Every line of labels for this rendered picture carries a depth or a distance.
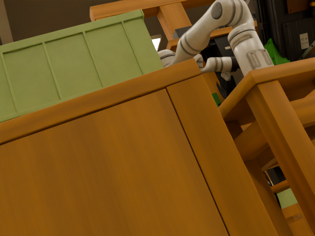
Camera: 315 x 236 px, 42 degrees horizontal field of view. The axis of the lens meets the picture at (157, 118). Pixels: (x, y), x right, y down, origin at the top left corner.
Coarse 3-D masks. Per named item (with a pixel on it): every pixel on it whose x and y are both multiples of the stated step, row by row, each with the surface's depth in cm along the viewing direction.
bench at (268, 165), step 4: (272, 156) 192; (260, 160) 204; (264, 160) 200; (268, 160) 197; (272, 160) 196; (276, 160) 200; (260, 164) 205; (264, 164) 201; (268, 164) 203; (272, 164) 216; (276, 164) 217; (264, 168) 210; (268, 168) 216
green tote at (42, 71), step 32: (64, 32) 81; (96, 32) 82; (128, 32) 83; (0, 64) 78; (32, 64) 78; (64, 64) 79; (96, 64) 79; (128, 64) 80; (160, 64) 80; (0, 96) 75; (32, 96) 76; (64, 96) 76
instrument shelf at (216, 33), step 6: (216, 30) 226; (222, 30) 227; (228, 30) 228; (210, 36) 224; (216, 36) 225; (258, 36) 244; (168, 42) 219; (174, 42) 218; (168, 48) 221; (174, 48) 220
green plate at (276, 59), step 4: (268, 40) 198; (268, 44) 199; (272, 44) 196; (264, 48) 203; (268, 48) 199; (272, 48) 195; (268, 52) 199; (272, 52) 195; (276, 52) 196; (272, 56) 195; (276, 56) 193; (280, 56) 195; (272, 60) 195; (276, 60) 192; (280, 60) 194; (284, 60) 195; (288, 60) 195; (276, 64) 191
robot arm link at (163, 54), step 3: (159, 51) 170; (162, 51) 169; (165, 51) 169; (168, 51) 170; (171, 51) 172; (159, 54) 169; (162, 54) 168; (165, 54) 169; (168, 54) 169; (171, 54) 170; (174, 54) 177; (162, 57) 168; (165, 57) 168
